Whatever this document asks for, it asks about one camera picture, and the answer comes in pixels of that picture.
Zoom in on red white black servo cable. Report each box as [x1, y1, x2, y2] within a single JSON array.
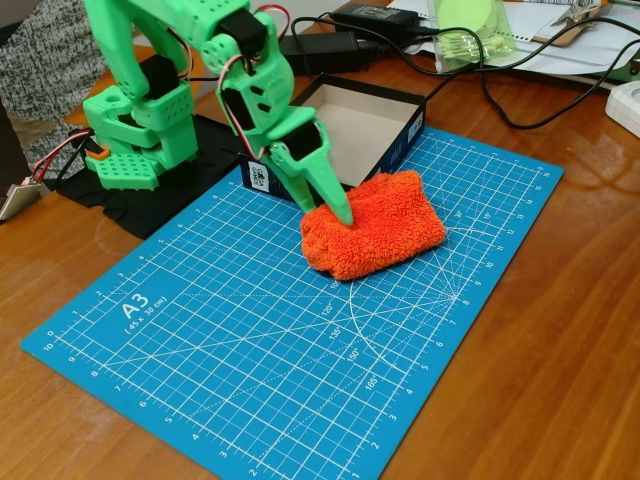
[[214, 49, 266, 157]]

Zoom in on black power adapter blue light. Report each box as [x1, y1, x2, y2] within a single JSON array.
[[277, 30, 367, 77]]

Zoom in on blue A3 cutting mat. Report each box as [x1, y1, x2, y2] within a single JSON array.
[[19, 124, 565, 480]]

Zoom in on thin black cable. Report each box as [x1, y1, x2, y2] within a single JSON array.
[[414, 17, 640, 67]]

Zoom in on white device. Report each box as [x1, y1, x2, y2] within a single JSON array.
[[604, 79, 640, 140]]

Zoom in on white paper sheets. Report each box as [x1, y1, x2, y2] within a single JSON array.
[[387, 0, 640, 77]]

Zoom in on motor controller board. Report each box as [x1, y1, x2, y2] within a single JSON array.
[[0, 182, 44, 222]]

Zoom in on black power adapter brick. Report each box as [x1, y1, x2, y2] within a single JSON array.
[[329, 2, 422, 37]]

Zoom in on dark blue cardboard box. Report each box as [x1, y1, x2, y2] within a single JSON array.
[[238, 72, 427, 204]]

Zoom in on grey mottled fabric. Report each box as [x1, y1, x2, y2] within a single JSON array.
[[0, 0, 109, 171]]

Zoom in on red and black wire bundle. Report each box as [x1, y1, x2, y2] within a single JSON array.
[[29, 127, 97, 187]]

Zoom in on black cloth under robot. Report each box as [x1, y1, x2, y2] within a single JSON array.
[[54, 113, 242, 240]]

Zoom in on clear bag with green items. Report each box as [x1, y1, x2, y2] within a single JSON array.
[[429, 0, 519, 75]]

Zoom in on long black power cable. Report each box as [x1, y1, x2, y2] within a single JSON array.
[[291, 16, 640, 130]]

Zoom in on brown clipboard with metal clip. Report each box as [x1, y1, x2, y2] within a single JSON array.
[[532, 0, 612, 47]]

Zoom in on orange fluffy sock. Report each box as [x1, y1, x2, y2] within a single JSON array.
[[300, 169, 447, 282]]

